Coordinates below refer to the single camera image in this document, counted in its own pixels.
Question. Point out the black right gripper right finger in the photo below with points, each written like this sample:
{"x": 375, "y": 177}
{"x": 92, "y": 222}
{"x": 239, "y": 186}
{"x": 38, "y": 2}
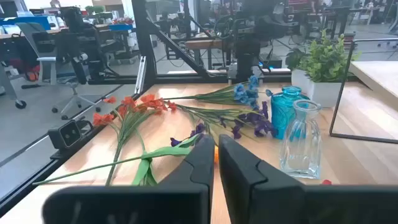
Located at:
{"x": 264, "y": 202}

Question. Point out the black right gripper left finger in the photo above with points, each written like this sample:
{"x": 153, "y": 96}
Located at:
{"x": 186, "y": 202}

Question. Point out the blue flower bunch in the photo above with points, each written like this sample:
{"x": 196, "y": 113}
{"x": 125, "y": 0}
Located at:
{"x": 245, "y": 93}

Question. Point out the orange tulip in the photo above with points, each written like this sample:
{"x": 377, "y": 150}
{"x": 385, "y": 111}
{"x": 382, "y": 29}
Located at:
{"x": 164, "y": 152}

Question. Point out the clear glass vase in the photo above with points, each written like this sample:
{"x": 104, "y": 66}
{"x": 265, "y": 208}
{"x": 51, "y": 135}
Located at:
{"x": 300, "y": 149}

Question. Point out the dark red tulip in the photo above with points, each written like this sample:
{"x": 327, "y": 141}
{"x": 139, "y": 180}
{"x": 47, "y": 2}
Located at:
{"x": 326, "y": 182}

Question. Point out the teal glass vase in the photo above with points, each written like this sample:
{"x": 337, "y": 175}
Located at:
{"x": 281, "y": 112}

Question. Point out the purple flower bunch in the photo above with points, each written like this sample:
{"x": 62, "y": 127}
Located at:
{"x": 261, "y": 126}

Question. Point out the bundle of green flower stems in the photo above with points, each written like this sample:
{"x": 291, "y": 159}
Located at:
{"x": 128, "y": 102}

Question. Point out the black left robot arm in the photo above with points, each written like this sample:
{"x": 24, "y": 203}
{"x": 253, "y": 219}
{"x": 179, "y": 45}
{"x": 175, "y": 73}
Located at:
{"x": 247, "y": 73}

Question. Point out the wooden background table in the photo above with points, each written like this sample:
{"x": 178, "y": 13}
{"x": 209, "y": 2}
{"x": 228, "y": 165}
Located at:
{"x": 202, "y": 43}

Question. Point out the broad-leaf plant white pot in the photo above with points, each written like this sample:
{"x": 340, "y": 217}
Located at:
{"x": 298, "y": 79}

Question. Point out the small-leaf plant white pot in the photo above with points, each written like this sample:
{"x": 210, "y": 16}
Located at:
{"x": 325, "y": 62}

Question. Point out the silver aluminium bar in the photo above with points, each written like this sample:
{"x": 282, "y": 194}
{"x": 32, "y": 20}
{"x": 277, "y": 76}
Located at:
{"x": 140, "y": 74}

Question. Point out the black office chair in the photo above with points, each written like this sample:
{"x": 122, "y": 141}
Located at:
{"x": 87, "y": 46}

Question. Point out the grey office chair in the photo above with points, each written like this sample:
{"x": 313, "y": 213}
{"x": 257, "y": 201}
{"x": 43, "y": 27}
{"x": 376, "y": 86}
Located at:
{"x": 43, "y": 59}

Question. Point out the black metal rig frame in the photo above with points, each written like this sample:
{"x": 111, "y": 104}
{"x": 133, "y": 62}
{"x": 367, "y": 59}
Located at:
{"x": 144, "y": 37}

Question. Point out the wooden shelf black frame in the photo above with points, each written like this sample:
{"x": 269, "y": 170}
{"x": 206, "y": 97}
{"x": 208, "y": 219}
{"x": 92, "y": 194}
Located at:
{"x": 379, "y": 74}

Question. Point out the black table-level camera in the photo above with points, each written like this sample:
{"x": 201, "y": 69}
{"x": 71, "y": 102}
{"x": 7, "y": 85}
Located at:
{"x": 70, "y": 133}

